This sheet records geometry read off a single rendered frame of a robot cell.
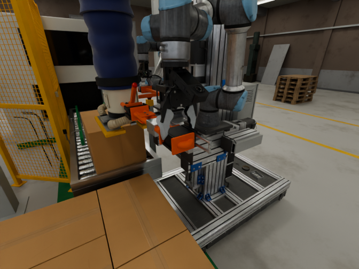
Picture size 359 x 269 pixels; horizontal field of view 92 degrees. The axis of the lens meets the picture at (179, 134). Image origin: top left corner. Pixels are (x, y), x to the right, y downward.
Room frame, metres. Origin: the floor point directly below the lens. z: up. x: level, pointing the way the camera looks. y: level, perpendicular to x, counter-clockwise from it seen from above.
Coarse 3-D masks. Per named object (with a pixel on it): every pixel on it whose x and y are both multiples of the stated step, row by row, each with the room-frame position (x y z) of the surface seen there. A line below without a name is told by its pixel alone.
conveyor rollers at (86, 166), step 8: (80, 120) 2.52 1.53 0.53; (80, 144) 1.72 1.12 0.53; (80, 152) 1.51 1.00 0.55; (88, 152) 1.53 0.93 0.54; (80, 160) 1.40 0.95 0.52; (88, 160) 1.37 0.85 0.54; (80, 168) 1.25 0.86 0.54; (88, 168) 1.28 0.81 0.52; (80, 176) 1.17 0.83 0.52; (88, 176) 1.13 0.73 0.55
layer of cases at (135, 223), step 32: (96, 192) 0.95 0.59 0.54; (128, 192) 0.95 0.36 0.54; (160, 192) 0.95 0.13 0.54; (0, 224) 0.69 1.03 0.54; (32, 224) 0.69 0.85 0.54; (64, 224) 0.69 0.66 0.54; (96, 224) 0.69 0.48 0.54; (128, 224) 0.69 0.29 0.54; (160, 224) 0.69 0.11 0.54; (0, 256) 0.52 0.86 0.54; (32, 256) 0.52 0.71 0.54; (64, 256) 0.52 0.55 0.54; (96, 256) 0.52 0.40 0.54; (128, 256) 0.52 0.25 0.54; (160, 256) 0.52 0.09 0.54; (192, 256) 0.52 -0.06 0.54
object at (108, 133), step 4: (96, 116) 1.03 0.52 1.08; (96, 120) 0.97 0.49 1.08; (100, 120) 0.94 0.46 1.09; (100, 124) 0.89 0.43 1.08; (104, 124) 0.87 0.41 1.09; (100, 128) 0.85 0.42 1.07; (104, 128) 0.83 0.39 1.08; (108, 128) 0.82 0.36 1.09; (116, 128) 0.82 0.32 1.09; (120, 128) 0.82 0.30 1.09; (104, 132) 0.78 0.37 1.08; (108, 132) 0.77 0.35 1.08; (112, 132) 0.77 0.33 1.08; (116, 132) 0.78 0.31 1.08; (120, 132) 0.79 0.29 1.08; (124, 132) 0.80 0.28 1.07; (108, 136) 0.76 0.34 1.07; (112, 136) 0.77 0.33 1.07
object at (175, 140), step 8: (176, 128) 0.48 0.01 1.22; (184, 128) 0.48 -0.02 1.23; (160, 136) 0.47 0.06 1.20; (168, 136) 0.44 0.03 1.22; (176, 136) 0.42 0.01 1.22; (184, 136) 0.43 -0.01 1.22; (192, 136) 0.44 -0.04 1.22; (160, 144) 0.47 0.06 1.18; (168, 144) 0.45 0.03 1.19; (176, 144) 0.41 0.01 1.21; (176, 152) 0.41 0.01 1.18
